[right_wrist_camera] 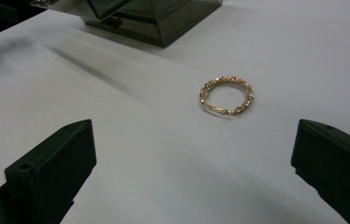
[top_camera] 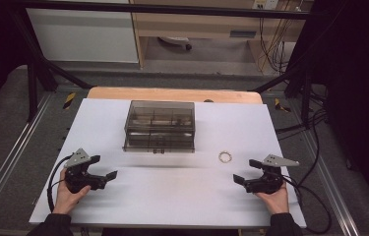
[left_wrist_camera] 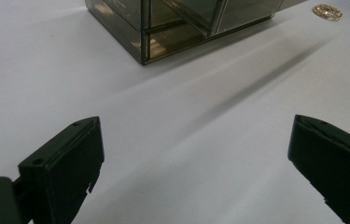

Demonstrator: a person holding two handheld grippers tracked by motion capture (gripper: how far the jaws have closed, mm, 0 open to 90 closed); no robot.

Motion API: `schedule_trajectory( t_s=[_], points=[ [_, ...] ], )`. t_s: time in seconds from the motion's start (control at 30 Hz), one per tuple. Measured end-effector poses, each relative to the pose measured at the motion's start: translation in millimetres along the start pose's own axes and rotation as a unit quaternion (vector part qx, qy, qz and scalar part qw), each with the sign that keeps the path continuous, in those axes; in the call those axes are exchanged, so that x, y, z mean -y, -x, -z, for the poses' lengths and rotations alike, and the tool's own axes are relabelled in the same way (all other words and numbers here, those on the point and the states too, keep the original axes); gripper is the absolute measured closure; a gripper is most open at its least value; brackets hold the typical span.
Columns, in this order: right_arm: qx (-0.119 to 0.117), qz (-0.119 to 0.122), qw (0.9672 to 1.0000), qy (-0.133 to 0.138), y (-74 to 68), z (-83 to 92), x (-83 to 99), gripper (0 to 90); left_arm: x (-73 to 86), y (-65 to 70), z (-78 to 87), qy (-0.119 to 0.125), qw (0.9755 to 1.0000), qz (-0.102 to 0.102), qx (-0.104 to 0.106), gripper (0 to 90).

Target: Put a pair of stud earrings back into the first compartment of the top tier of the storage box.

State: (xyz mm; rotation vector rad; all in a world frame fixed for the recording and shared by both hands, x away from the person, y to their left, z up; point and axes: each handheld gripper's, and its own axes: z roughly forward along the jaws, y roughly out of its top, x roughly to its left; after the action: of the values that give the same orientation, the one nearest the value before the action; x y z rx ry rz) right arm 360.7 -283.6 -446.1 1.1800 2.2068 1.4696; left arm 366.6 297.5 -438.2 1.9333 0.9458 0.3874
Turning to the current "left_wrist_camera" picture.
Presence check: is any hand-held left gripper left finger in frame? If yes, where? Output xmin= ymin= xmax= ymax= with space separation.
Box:
xmin=18 ymin=116 xmax=105 ymax=224

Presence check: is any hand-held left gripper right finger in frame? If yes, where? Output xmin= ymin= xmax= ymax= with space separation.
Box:
xmin=287 ymin=114 xmax=350 ymax=224

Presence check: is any smoked transparent drawer box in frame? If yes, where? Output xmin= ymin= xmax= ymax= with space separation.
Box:
xmin=84 ymin=0 xmax=308 ymax=66

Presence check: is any gold bracelet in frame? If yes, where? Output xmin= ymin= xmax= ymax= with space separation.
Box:
xmin=312 ymin=4 xmax=343 ymax=22

